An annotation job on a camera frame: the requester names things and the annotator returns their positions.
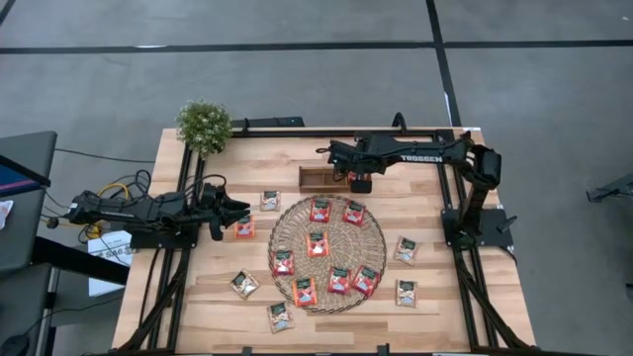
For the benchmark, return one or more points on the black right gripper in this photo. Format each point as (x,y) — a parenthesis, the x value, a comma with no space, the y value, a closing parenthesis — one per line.
(363,170)

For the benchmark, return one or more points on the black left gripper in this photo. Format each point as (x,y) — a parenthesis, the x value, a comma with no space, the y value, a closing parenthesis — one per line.
(211,204)

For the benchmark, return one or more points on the beige tea packet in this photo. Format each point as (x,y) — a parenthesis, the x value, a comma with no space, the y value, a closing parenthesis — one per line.
(280,317)
(406,293)
(244,284)
(270,201)
(406,250)

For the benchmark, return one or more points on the red tea packet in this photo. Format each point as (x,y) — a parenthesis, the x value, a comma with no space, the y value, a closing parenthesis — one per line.
(354,213)
(283,263)
(339,280)
(320,210)
(366,281)

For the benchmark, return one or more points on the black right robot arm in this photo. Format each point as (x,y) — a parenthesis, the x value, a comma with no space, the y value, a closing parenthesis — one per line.
(425,157)

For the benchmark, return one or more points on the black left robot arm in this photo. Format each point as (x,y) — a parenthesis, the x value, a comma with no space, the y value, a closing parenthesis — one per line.
(128,207)

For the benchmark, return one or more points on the wooden compartment box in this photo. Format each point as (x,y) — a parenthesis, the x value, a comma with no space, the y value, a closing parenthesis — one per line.
(316,180)

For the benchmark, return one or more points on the round woven placemat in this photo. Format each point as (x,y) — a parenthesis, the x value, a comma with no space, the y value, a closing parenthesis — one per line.
(346,247)

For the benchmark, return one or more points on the green potted plant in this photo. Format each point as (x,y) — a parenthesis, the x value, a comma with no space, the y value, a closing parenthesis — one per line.
(204,126)

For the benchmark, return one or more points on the black flat bar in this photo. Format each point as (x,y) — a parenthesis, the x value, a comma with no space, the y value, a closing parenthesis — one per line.
(277,121)

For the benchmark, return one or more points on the white printed paper sheet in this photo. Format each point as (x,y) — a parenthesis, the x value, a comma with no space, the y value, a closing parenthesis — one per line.
(111,244)

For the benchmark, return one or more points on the small black clamp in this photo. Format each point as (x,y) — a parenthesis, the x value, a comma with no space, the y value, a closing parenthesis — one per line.
(383,350)
(246,351)

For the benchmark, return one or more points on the black desk beam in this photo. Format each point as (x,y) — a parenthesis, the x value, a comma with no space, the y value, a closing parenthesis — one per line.
(74,259)

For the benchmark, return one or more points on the black power plug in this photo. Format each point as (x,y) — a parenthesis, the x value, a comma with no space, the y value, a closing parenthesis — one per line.
(52,222)

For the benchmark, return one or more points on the dark blue laptop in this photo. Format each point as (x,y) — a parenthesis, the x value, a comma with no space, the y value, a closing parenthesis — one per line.
(15,180)

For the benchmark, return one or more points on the small white paper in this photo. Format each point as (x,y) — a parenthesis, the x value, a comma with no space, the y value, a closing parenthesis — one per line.
(4,212)

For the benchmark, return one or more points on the grey low desk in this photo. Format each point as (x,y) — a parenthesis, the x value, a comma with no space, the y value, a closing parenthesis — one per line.
(22,306)

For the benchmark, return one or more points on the grey stand leg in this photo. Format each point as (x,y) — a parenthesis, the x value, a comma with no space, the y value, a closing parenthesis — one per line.
(613,189)

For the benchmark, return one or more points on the black computer mouse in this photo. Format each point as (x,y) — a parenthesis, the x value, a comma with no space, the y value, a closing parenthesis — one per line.
(12,346)

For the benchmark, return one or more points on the black curved bracket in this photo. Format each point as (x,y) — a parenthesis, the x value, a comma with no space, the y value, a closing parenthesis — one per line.
(399,121)

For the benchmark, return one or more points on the black metal rail frame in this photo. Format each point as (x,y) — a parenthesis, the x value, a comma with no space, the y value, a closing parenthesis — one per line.
(297,133)

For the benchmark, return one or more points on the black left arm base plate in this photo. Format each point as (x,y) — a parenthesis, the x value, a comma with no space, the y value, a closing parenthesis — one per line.
(148,241)

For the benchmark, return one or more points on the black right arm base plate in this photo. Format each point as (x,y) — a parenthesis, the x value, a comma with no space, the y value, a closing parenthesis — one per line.
(497,237)

